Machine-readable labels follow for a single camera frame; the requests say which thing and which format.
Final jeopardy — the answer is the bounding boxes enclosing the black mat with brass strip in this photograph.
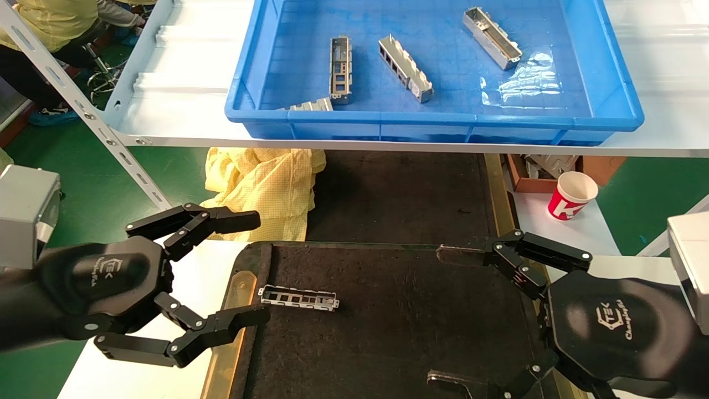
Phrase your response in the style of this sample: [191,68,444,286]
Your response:
[306,150,522,248]

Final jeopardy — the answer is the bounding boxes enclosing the brown cardboard box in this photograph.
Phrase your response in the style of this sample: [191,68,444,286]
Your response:
[504,154,628,194]

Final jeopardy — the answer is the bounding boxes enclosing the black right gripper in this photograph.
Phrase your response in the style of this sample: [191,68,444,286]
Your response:
[427,229,709,399]

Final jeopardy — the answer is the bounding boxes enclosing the red white paper cup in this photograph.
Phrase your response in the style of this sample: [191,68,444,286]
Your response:
[547,171,600,222]

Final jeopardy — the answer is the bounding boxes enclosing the grey metal bracket pile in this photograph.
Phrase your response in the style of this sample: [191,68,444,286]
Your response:
[523,155,580,179]

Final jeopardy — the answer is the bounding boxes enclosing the seated worker yellow smock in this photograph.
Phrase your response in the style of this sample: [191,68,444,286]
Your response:
[0,0,148,111]

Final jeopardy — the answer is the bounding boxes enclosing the blue plastic tray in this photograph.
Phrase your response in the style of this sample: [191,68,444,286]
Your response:
[224,0,646,147]

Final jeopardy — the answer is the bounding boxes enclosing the white shelf board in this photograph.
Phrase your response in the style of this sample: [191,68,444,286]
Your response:
[102,0,709,159]

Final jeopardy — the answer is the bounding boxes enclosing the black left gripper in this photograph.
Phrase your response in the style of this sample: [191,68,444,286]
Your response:
[0,202,271,369]

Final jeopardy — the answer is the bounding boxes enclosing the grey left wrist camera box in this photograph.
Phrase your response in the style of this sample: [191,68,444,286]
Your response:
[0,165,61,270]

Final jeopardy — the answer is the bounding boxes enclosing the chrome stool base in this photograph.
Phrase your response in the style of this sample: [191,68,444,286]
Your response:
[82,42,131,104]

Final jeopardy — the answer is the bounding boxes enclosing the blue shoe cover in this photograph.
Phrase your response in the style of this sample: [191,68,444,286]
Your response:
[28,106,81,127]

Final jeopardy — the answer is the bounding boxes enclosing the black felt container brass edges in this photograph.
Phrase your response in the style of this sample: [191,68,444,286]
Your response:
[201,241,589,399]

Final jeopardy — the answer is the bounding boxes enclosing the clear plastic bag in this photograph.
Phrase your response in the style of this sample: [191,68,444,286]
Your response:
[480,51,574,109]

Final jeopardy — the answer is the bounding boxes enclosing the crumpled yellow garment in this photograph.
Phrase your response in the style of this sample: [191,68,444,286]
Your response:
[201,147,327,243]

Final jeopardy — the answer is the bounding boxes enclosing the silver metal channel part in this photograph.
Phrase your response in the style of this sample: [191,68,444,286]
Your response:
[379,34,435,105]
[463,6,523,70]
[285,97,335,111]
[258,284,341,313]
[330,35,354,105]

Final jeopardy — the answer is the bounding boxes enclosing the grey slotted shelf post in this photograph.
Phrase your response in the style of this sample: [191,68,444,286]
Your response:
[637,195,709,257]
[0,0,174,212]

